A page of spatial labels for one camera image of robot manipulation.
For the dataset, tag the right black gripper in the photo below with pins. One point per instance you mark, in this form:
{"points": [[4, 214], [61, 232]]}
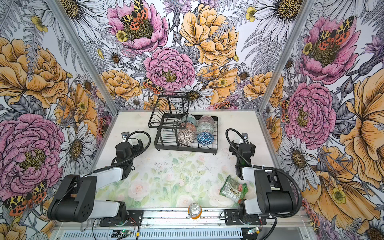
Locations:
{"points": [[235, 145]]}

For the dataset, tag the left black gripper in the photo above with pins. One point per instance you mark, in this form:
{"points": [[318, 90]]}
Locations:
{"points": [[137, 149]]}

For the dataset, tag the grey green patterned bowl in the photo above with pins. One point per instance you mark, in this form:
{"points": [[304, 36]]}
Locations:
{"points": [[205, 127]]}

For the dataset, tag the brown dotted bowl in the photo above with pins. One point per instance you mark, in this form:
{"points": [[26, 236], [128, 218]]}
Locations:
{"points": [[186, 136]]}

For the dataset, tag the orange patterned bowl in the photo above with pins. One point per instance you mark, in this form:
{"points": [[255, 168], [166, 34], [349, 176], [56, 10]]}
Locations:
{"points": [[189, 126]]}

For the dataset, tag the mint green bowl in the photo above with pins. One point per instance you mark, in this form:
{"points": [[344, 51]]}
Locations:
{"points": [[189, 119]]}

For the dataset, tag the pink striped bowl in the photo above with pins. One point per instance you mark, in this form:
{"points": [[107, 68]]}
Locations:
{"points": [[206, 119]]}

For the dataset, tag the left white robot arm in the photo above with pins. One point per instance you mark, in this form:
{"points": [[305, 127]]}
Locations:
{"points": [[75, 199]]}

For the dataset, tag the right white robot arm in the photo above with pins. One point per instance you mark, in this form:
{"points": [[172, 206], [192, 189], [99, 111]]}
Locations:
{"points": [[274, 194]]}

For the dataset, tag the green snack packet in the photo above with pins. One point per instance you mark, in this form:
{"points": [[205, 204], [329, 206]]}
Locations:
{"points": [[233, 190]]}

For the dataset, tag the orange lidded jar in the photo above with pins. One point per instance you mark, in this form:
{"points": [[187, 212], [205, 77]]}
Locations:
{"points": [[194, 211]]}

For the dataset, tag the green circuit board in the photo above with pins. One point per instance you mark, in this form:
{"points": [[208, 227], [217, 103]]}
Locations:
{"points": [[121, 234]]}

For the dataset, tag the black wire dish rack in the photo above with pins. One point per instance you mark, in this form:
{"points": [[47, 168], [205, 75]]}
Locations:
{"points": [[167, 119]]}

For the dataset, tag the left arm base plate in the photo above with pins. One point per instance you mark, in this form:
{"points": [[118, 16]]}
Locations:
{"points": [[131, 218]]}

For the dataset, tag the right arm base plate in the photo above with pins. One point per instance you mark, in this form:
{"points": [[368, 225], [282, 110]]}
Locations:
{"points": [[237, 217]]}

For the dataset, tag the aluminium front rail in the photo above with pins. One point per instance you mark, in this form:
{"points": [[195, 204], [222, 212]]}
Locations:
{"points": [[175, 224]]}

